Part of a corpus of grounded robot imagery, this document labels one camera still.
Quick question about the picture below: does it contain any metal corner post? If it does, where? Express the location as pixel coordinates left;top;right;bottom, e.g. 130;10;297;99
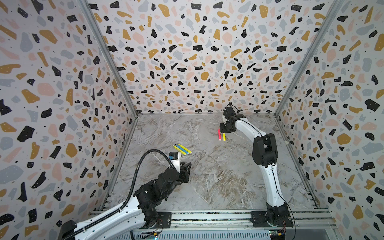
274;0;343;118
78;0;138;119

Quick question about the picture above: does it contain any metal corner post right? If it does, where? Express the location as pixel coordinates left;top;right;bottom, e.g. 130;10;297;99
274;0;343;118

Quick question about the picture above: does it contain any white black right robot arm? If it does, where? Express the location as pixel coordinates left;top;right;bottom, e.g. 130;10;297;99
220;105;290;226

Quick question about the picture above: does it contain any blue highlighter pen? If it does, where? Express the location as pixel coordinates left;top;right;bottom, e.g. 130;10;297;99
176;145;189;155

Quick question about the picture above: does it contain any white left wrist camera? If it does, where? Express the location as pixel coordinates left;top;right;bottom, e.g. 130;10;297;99
169;152;181;173

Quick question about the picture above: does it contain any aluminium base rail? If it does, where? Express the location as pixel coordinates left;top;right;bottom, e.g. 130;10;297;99
86;209;338;240

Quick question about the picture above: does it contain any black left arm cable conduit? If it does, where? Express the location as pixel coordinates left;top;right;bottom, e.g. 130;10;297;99
61;149;173;240

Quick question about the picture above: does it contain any pink highlighter pen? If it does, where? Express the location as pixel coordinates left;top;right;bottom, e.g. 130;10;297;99
218;129;222;141

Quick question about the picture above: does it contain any metal corner post left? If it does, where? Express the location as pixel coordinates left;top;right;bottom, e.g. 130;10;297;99
78;0;138;119

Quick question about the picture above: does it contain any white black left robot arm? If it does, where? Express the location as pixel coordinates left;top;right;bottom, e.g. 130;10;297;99
58;162;192;240

